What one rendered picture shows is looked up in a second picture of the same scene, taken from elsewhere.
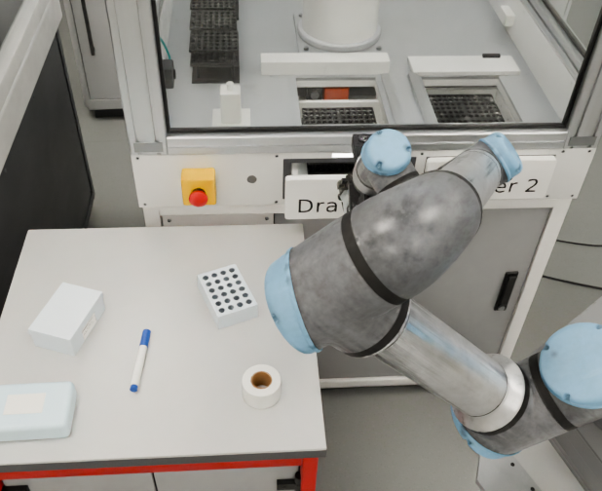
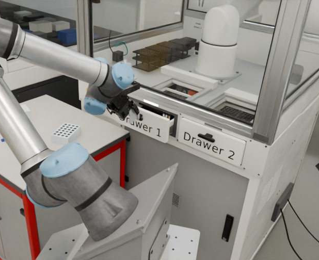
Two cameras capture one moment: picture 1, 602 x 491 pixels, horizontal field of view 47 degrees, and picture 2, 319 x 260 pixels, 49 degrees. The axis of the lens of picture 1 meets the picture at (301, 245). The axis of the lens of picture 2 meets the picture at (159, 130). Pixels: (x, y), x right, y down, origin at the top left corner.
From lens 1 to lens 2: 1.08 m
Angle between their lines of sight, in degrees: 35
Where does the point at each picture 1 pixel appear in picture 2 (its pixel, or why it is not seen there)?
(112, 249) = (58, 109)
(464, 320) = (206, 237)
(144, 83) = (83, 42)
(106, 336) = not seen: hidden behind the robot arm
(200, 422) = (3, 159)
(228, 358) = not seen: hidden behind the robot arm
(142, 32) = (84, 20)
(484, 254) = (215, 195)
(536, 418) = (38, 179)
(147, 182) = (82, 88)
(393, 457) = not seen: outside the picture
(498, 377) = (30, 147)
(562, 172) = (251, 155)
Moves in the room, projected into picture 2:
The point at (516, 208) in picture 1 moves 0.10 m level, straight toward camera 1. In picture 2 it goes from (230, 171) to (210, 176)
